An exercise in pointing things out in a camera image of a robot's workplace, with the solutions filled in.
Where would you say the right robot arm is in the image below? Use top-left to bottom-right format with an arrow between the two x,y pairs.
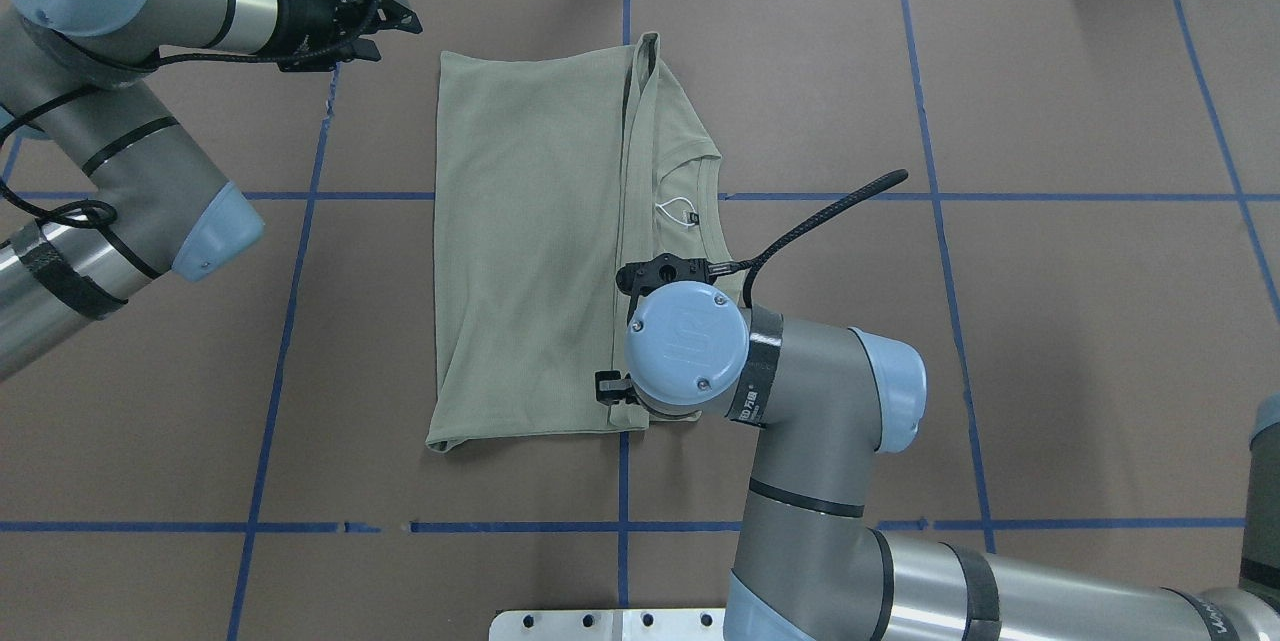
596,273 -> 1277,640

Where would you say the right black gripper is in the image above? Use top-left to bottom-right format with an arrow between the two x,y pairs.
594,371 -> 701,422

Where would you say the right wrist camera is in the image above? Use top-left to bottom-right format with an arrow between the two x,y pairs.
614,253 -> 712,298

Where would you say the olive green t-shirt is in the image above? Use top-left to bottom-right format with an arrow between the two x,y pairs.
425,32 -> 731,453

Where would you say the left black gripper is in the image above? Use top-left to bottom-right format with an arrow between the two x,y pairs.
271,0 -> 422,73

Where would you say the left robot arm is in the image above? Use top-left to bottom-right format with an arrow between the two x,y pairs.
1,0 -> 422,377

